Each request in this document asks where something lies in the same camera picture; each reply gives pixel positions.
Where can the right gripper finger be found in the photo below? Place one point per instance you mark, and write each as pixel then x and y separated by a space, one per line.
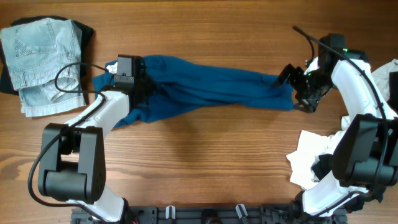
pixel 307 105
pixel 288 75

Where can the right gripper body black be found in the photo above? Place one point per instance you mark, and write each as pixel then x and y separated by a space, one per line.
pixel 314 82

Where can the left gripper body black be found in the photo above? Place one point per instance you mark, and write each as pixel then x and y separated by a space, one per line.
pixel 145 84

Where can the blue polo shirt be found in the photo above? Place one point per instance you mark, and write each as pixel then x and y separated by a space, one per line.
pixel 182 86

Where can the white t-shirt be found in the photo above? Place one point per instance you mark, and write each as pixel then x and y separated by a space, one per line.
pixel 311 155

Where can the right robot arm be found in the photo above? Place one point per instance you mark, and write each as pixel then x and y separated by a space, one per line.
pixel 323 199

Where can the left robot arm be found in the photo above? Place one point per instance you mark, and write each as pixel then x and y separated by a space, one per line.
pixel 71 164

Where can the black garment at right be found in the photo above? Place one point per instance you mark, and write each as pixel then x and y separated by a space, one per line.
pixel 323 166

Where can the folded light blue jeans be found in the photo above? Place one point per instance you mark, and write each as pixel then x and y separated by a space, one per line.
pixel 42 58

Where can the folded black garment under jeans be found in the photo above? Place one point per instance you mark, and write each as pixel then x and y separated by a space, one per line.
pixel 87 33

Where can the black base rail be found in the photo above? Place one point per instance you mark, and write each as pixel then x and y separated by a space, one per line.
pixel 264 214

